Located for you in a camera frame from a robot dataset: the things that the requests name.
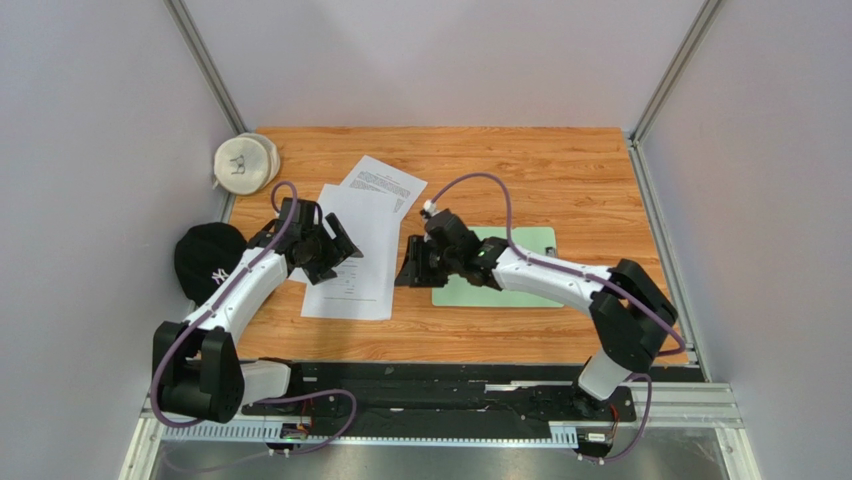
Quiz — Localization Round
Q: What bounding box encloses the signature page paper sheet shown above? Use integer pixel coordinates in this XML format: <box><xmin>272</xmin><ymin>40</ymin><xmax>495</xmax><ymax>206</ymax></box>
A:
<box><xmin>301</xmin><ymin>184</ymin><xmax>400</xmax><ymax>321</ymax></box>

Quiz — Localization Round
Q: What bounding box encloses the right aluminium corner post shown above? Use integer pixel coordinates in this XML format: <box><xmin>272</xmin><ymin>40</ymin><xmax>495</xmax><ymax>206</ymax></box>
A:
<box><xmin>629</xmin><ymin>0</ymin><xmax>726</xmax><ymax>147</ymax></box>

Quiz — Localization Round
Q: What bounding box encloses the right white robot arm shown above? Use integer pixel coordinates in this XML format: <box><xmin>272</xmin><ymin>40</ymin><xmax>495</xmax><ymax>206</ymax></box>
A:
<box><xmin>394</xmin><ymin>210</ymin><xmax>678</xmax><ymax>401</ymax></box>

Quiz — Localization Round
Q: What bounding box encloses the green clipboard folder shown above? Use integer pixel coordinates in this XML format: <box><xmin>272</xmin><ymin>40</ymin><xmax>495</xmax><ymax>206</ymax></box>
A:
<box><xmin>431</xmin><ymin>226</ymin><xmax>562</xmax><ymax>308</ymax></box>

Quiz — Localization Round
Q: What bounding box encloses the cream round zip pouch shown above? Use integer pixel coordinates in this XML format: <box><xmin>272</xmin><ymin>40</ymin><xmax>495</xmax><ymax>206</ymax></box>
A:
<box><xmin>213</xmin><ymin>133</ymin><xmax>281</xmax><ymax>196</ymax></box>

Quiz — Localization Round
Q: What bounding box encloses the left aluminium corner post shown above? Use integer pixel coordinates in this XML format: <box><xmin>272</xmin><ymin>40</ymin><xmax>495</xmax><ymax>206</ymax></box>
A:
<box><xmin>163</xmin><ymin>0</ymin><xmax>249</xmax><ymax>135</ymax></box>

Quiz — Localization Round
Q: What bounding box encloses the aluminium corner post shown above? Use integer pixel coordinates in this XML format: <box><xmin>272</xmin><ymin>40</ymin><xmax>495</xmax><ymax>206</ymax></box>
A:
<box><xmin>163</xmin><ymin>0</ymin><xmax>249</xmax><ymax>135</ymax></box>
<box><xmin>629</xmin><ymin>0</ymin><xmax>726</xmax><ymax>147</ymax></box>

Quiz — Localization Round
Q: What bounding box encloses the aluminium front rail frame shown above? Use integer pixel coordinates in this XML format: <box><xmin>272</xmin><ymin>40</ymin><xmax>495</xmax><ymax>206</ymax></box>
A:
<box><xmin>120</xmin><ymin>367</ymin><xmax>759</xmax><ymax>479</ymax></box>

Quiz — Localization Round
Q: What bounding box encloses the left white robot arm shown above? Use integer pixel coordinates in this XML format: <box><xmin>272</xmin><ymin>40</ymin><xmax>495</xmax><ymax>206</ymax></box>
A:
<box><xmin>149</xmin><ymin>198</ymin><xmax>363</xmax><ymax>427</ymax></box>

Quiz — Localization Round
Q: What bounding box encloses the text-filled paper sheet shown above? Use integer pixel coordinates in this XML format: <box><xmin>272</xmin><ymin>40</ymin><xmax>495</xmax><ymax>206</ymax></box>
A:
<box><xmin>340</xmin><ymin>155</ymin><xmax>428</xmax><ymax>220</ymax></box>

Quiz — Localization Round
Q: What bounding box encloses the black NY baseball cap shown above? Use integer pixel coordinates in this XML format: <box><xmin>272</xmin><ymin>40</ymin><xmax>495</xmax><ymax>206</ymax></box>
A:
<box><xmin>173</xmin><ymin>222</ymin><xmax>247</xmax><ymax>306</ymax></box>

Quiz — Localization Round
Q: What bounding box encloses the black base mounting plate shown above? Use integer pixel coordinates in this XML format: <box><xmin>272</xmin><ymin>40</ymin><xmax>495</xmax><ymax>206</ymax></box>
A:
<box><xmin>242</xmin><ymin>362</ymin><xmax>641</xmax><ymax>440</ymax></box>

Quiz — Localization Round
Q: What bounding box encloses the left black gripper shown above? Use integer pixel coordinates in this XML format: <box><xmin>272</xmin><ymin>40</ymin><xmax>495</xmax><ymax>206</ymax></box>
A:
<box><xmin>301</xmin><ymin>213</ymin><xmax>362</xmax><ymax>285</ymax></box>

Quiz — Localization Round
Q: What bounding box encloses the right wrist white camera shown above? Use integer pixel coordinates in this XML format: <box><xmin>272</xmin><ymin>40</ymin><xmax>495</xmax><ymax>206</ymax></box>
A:
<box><xmin>419</xmin><ymin>200</ymin><xmax>438</xmax><ymax>222</ymax></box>

